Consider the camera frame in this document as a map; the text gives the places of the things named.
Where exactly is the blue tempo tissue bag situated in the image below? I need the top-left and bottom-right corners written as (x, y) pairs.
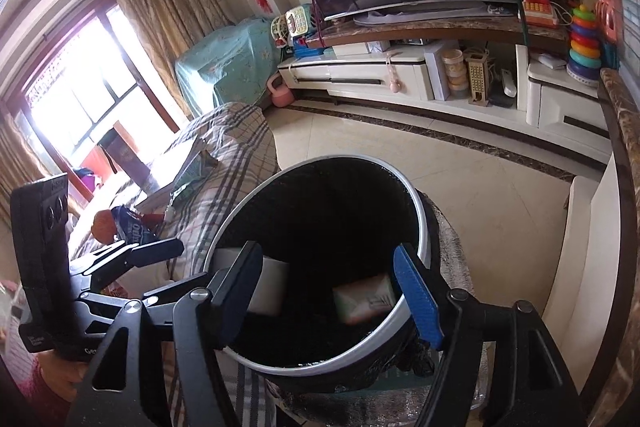
top-left (110, 206), bottom-right (158, 245)

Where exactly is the green peppa pig carton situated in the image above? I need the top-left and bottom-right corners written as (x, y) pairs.
top-left (333, 274), bottom-right (397, 325)

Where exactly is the white rimmed trash bin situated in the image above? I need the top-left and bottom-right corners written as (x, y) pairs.
top-left (204, 155), bottom-right (439, 392)

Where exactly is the left hand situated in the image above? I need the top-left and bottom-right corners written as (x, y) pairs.
top-left (37, 350), bottom-right (88, 402)

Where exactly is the red apple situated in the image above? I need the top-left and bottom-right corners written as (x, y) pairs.
top-left (91, 210), bottom-right (117, 245)

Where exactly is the children picture book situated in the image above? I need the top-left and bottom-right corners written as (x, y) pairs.
top-left (132, 138), bottom-right (206, 213)

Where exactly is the purple thermos bottle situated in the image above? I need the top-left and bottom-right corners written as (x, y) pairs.
top-left (98, 122), bottom-right (151, 188)

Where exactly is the left beige curtain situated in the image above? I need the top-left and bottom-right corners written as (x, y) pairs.
top-left (0, 109), bottom-right (49, 227)

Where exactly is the beige curtain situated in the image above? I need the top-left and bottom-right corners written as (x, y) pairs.
top-left (116, 0), bottom-right (232, 118)
top-left (0, 109), bottom-right (49, 227)

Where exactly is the green snack bag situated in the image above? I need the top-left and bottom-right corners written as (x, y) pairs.
top-left (169, 150), bottom-right (218, 206)

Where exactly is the plaid blanket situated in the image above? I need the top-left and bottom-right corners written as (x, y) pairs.
top-left (68, 102), bottom-right (280, 426)

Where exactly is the teal covered furniture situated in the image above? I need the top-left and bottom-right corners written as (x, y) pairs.
top-left (174, 17), bottom-right (281, 117)

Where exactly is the pink kettlebell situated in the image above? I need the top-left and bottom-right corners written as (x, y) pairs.
top-left (266, 72), bottom-right (295, 108)

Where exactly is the right beige curtain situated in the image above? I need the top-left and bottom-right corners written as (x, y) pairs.
top-left (116, 0), bottom-right (232, 118)

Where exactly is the white tv cabinet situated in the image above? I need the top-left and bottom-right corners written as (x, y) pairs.
top-left (278, 40), bottom-right (612, 164)

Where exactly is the toy cash register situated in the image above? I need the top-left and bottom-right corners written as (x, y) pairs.
top-left (270, 3), bottom-right (324, 58)

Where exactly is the red toy telephone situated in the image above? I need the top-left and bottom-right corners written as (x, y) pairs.
top-left (522, 0), bottom-right (560, 28)

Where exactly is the rainbow stacking ring toy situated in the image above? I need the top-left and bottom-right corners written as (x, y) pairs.
top-left (566, 4), bottom-right (602, 84)

